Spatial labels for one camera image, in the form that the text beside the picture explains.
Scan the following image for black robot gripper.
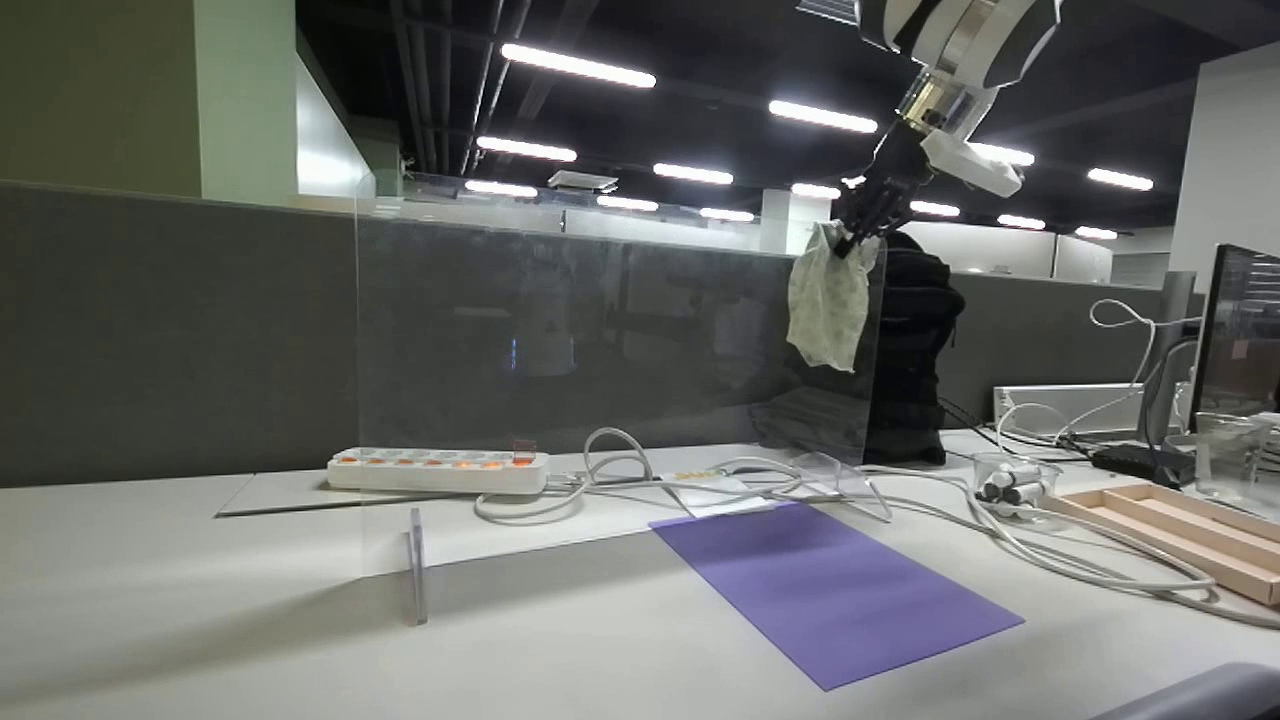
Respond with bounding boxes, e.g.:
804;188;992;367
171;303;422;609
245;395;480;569
835;120;934;249

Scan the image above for pale green patterned towel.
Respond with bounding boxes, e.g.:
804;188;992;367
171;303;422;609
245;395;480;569
787;219;879;375

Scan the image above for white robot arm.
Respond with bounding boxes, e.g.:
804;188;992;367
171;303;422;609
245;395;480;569
835;0;1066;254

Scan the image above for clear acrylic screen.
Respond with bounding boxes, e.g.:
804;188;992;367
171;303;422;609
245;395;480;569
350;213;896;632

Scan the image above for black backpack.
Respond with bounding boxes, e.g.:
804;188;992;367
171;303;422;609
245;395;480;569
866;234;964;464

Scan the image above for white keyboard box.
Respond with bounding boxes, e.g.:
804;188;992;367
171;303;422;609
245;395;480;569
992;383;1141;441

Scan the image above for purple paper sheet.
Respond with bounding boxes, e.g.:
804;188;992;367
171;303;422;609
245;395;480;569
655;506;1019;694

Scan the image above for black computer monitor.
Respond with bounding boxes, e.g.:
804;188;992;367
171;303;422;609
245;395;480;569
1187;245;1280;431

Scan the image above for wooden tray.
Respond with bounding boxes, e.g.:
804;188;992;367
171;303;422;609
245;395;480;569
1051;484;1280;609

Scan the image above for white power strip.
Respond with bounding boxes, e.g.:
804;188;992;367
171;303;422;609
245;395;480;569
328;448;549;495

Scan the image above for grey desk partition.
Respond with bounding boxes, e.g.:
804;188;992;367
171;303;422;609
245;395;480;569
0;185;1144;484

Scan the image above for white power cable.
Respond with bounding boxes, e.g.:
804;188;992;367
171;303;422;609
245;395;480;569
471;426;1280;632

